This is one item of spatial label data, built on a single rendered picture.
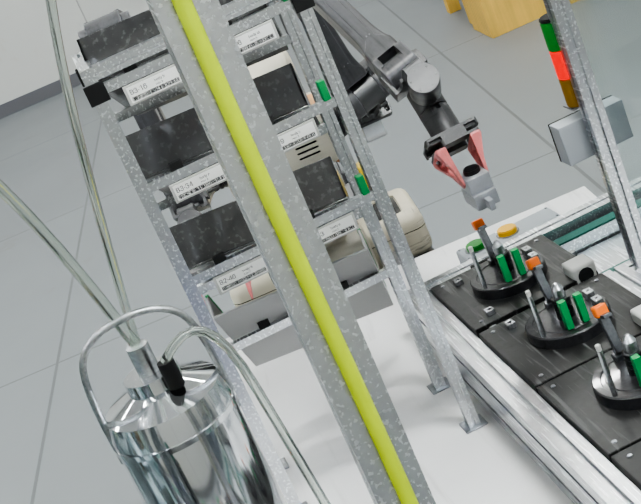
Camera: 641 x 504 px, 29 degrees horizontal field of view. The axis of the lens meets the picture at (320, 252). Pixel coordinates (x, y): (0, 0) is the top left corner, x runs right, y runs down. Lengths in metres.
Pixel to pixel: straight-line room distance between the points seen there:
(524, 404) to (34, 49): 10.47
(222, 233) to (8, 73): 10.32
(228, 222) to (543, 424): 0.57
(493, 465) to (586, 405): 0.22
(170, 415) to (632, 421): 0.75
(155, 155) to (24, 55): 10.28
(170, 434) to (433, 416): 0.98
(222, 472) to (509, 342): 0.89
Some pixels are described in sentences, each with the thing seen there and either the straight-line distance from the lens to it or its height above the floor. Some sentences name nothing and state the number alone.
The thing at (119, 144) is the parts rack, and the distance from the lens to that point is 1.84.
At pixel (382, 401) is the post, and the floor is 1.45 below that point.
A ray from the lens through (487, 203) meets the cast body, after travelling 2.20.
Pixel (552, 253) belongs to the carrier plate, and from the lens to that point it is 2.34.
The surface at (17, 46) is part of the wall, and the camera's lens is 12.17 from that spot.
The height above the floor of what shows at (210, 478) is 1.33.
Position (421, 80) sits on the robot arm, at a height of 1.37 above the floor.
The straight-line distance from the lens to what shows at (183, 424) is 1.27.
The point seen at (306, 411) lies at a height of 0.86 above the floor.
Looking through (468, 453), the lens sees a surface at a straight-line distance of 2.06.
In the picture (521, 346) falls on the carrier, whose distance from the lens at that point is 2.07.
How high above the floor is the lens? 1.93
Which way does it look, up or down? 20 degrees down
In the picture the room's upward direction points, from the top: 23 degrees counter-clockwise
